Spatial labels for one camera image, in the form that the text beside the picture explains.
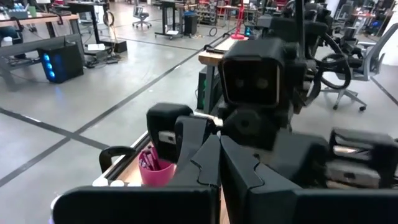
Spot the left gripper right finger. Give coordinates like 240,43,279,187
220,135,302,224

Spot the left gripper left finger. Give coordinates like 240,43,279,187
167,134,222,188

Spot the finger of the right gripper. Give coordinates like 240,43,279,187
270,133,331,189
174,115,217,170

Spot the black-handled paint brush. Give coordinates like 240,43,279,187
139,151,154,171
149,146,162,170

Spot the red-pink plastic cup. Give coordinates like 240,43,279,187
137,148,177,188

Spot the wooden-top workbench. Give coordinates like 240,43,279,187
0,12,82,91
198,34,249,114

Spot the distant red desk lamp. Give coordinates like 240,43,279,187
231,0,249,40

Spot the grey mesh office chair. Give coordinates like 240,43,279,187
320,22,398,112

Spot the black trash bin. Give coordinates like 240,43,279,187
183,11,199,36

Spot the black standing desk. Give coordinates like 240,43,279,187
154,0,185,40

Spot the black computer tower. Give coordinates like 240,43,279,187
37,42,85,84

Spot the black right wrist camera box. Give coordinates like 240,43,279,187
218,37,296,108

